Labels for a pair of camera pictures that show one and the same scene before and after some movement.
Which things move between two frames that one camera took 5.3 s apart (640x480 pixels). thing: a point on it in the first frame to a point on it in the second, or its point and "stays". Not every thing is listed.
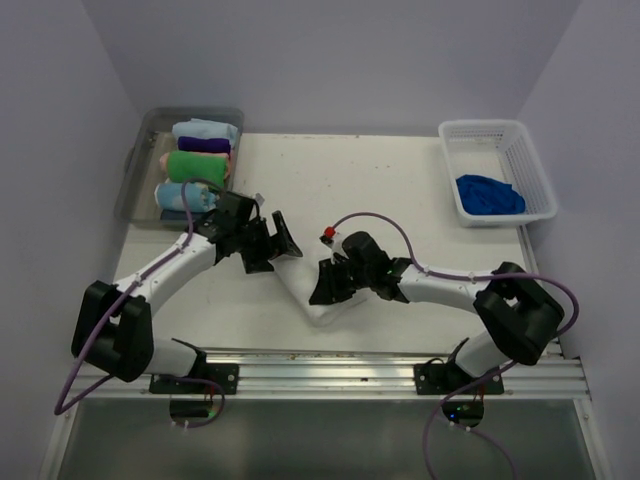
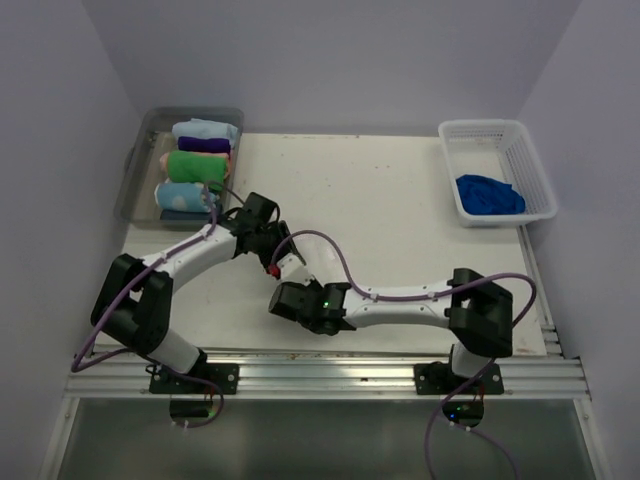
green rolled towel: [186, 165] stays
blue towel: [480, 195] stays
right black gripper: [327, 289] to [304, 286]
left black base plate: [225, 374] stays
